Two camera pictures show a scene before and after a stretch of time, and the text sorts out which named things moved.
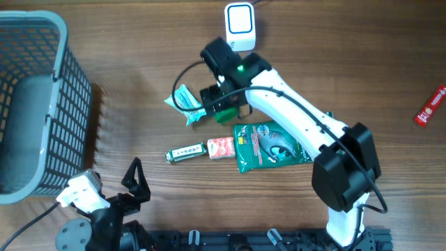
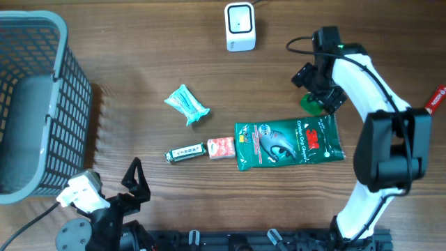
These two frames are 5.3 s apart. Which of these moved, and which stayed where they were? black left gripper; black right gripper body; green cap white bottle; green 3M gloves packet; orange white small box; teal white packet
Moved: green cap white bottle; black right gripper body
Stayed: teal white packet; black left gripper; green 3M gloves packet; orange white small box
